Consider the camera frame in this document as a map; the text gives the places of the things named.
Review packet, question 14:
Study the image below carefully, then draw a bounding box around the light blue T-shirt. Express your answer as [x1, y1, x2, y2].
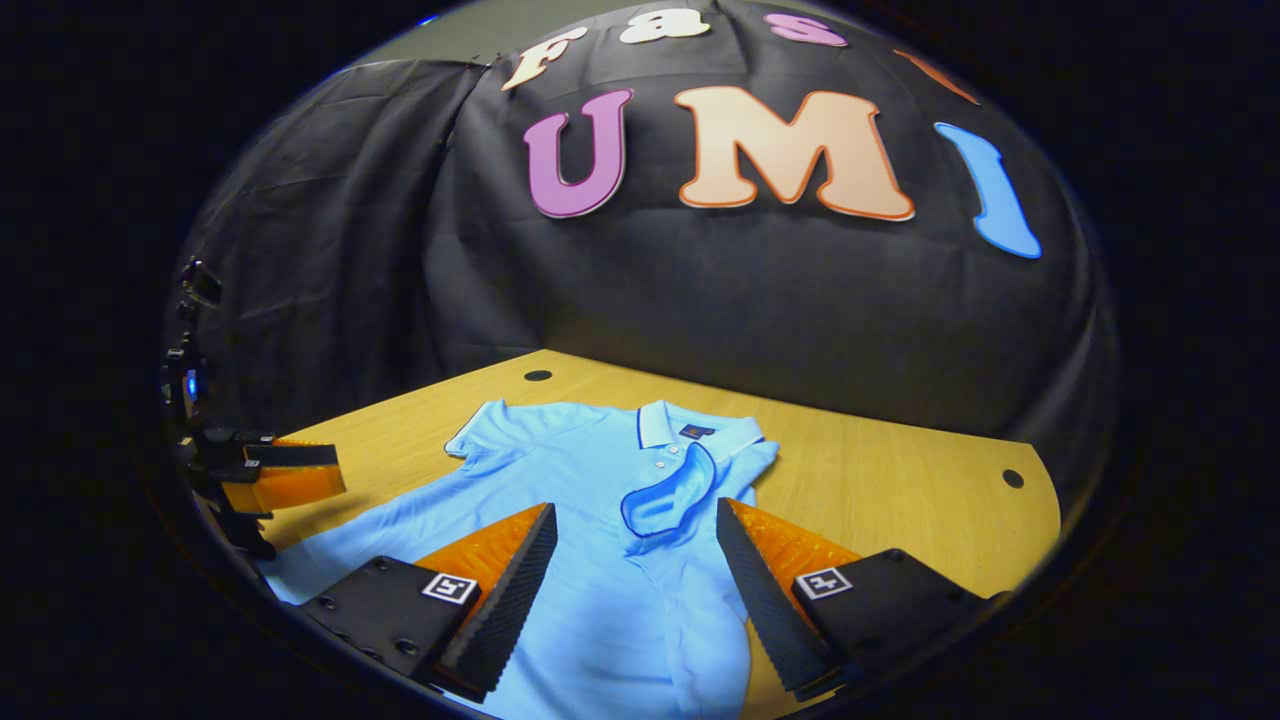
[262, 398, 781, 720]

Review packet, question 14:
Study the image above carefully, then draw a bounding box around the black backdrop cloth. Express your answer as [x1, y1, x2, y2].
[165, 0, 1116, 511]

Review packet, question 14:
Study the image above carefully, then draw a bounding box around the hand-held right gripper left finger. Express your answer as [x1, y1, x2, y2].
[300, 502, 559, 704]

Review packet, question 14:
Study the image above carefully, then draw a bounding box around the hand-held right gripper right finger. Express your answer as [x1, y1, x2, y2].
[715, 497, 1011, 703]

